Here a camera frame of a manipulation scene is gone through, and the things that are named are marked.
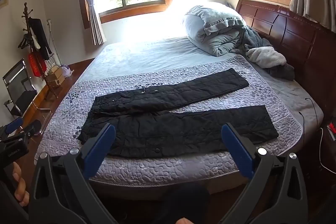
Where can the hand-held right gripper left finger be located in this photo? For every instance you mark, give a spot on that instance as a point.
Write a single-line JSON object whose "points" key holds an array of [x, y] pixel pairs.
{"points": [[101, 150]]}

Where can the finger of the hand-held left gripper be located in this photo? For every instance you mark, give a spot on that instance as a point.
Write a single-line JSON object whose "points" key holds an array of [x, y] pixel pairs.
{"points": [[14, 124], [33, 130]]}

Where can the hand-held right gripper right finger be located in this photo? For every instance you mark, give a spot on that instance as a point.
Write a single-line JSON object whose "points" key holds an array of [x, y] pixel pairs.
{"points": [[236, 150]]}

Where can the black quilted pants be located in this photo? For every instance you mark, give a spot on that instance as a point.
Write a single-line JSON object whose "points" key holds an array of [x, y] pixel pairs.
{"points": [[157, 129]]}

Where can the person's left hand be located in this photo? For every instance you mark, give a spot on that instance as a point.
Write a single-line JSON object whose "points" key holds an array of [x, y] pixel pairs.
{"points": [[21, 187]]}

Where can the grey quilted bedspread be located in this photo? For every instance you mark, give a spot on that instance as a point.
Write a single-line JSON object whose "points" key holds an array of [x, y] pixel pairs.
{"points": [[131, 169]]}

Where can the black metal chair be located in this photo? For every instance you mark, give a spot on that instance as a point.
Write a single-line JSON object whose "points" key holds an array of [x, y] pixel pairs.
{"points": [[18, 85]]}

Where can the cardboard box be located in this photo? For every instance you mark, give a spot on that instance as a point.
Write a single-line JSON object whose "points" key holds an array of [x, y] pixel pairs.
{"points": [[56, 79]]}

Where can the red bag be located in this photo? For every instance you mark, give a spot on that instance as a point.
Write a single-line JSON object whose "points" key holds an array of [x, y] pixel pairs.
{"points": [[34, 64]]}

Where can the purple and white appliance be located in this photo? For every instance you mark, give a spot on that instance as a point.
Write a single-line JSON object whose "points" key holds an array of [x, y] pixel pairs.
{"points": [[67, 70]]}

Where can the person's leg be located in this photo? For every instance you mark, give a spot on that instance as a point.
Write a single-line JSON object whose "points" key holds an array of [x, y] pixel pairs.
{"points": [[183, 200]]}

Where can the black hanging garment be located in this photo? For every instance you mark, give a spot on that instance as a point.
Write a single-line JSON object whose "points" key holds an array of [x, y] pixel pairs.
{"points": [[39, 35]]}

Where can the white fleece garment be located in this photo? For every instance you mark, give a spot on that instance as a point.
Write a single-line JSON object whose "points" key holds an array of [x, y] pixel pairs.
{"points": [[267, 57]]}

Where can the wooden coat rack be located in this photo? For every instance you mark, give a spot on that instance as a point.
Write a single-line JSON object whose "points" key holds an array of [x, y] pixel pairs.
{"points": [[26, 19]]}

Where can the dark grey fleece blanket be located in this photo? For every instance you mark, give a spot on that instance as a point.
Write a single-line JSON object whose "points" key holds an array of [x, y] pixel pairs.
{"points": [[252, 37]]}

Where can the light blue folded duvet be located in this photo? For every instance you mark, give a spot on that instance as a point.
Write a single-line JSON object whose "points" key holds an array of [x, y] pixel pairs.
{"points": [[210, 29]]}

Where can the wooden bed headboard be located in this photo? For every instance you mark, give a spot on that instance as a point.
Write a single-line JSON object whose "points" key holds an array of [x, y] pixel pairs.
{"points": [[296, 37]]}

